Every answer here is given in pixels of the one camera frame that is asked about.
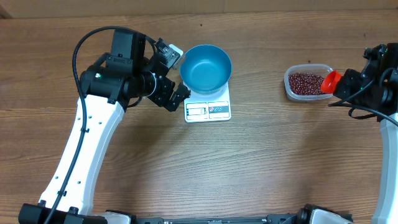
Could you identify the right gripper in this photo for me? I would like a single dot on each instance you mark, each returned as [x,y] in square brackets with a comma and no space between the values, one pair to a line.
[349,81]

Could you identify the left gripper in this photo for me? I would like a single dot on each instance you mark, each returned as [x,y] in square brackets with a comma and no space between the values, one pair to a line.
[166,87]

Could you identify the red scoop with blue handle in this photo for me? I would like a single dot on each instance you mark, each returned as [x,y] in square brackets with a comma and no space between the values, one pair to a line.
[330,82]

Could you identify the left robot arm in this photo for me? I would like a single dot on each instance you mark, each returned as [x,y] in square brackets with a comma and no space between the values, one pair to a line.
[136,67]

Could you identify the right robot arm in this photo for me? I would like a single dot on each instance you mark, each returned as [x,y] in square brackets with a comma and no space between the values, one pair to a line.
[374,89]

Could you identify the white digital kitchen scale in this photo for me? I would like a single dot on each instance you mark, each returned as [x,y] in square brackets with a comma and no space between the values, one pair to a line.
[200,108]

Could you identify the blue metal bowl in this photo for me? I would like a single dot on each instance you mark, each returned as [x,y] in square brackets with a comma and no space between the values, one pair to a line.
[206,69]

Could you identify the clear plastic container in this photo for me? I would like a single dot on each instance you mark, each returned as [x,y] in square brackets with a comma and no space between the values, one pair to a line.
[318,69]

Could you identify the red beans in container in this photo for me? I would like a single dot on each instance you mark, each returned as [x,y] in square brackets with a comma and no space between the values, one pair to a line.
[305,83]

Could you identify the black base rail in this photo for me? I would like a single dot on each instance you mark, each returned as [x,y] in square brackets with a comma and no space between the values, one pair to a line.
[309,214]

